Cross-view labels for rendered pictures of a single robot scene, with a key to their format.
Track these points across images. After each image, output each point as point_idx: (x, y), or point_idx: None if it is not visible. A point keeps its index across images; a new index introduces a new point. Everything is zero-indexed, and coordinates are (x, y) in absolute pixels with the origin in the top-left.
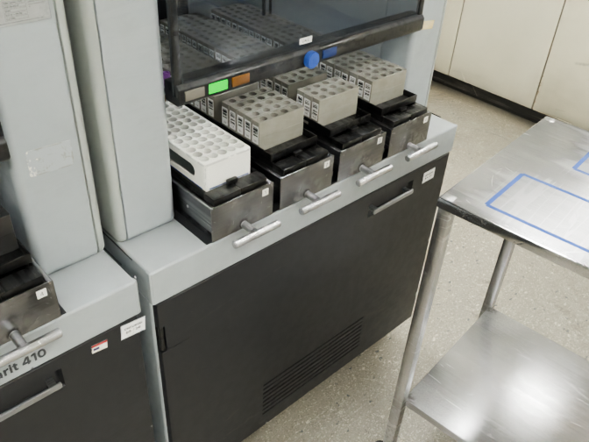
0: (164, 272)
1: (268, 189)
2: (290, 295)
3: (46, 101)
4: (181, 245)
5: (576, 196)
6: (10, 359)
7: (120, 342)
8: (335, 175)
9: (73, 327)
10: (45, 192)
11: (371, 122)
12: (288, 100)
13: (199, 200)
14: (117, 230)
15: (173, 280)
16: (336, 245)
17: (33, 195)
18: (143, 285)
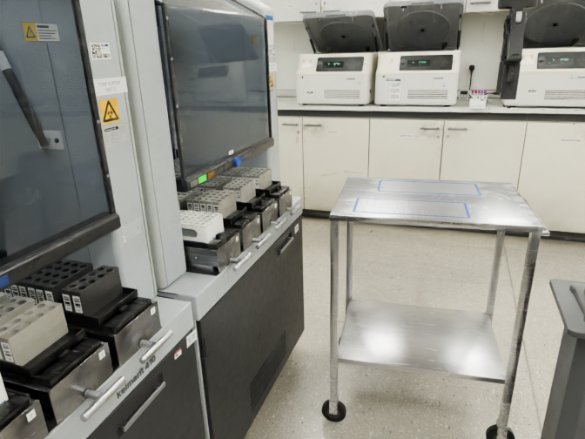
0: (201, 294)
1: (238, 237)
2: (253, 313)
3: (129, 192)
4: (202, 280)
5: (388, 199)
6: (152, 351)
7: (186, 349)
8: None
9: None
10: (130, 253)
11: None
12: (224, 192)
13: (205, 249)
14: (162, 280)
15: (205, 300)
16: (267, 275)
17: (125, 255)
18: None
